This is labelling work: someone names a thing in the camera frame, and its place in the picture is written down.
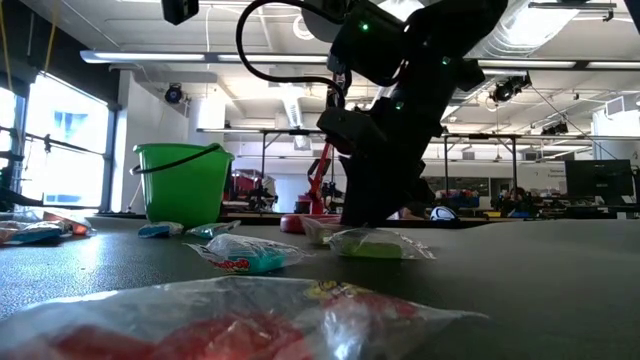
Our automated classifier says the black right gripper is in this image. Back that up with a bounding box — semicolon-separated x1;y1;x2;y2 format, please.
339;84;454;227

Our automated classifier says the clear green candy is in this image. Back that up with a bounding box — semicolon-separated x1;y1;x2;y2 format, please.
327;227;437;261

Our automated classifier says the green plastic bucket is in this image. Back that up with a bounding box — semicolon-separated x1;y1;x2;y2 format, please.
128;142;235;226

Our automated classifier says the blue white candy bar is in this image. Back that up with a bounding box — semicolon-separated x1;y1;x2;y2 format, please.
137;221;185;239

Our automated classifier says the overhead light bar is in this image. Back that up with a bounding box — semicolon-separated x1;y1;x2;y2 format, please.
79;48;640;71

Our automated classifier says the white blue ball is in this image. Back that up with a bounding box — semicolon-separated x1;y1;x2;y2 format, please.
429;205;459;223

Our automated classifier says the red desk lamp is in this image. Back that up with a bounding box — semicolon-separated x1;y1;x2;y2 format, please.
279;7;351;235

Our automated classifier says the blue storage bin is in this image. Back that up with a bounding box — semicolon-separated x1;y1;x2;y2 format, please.
438;188;481;210

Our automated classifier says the black round ceiling device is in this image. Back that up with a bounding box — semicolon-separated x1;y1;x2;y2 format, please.
163;82;185;106

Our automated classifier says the person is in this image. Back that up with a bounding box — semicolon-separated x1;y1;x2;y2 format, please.
501;185;532;217

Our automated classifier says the red background machine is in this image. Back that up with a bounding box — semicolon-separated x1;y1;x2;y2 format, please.
228;169;276;206

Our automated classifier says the black table mat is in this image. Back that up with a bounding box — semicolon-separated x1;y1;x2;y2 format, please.
0;215;640;360

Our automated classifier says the black monitor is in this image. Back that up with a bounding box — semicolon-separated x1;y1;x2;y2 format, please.
563;158;634;199

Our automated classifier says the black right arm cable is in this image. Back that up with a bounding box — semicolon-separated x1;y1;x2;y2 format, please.
234;0;354;110

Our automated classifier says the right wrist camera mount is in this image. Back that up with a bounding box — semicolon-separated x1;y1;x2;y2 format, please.
316;106;389;156

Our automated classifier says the yellow hanging strap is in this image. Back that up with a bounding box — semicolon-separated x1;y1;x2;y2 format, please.
43;14;57;74
0;0;14;94

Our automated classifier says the black hanging camera rig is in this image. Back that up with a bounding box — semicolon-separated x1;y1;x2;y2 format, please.
541;121;570;137
488;73;533;105

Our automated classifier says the silver ventilation duct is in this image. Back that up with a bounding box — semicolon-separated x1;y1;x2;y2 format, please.
464;0;581;104

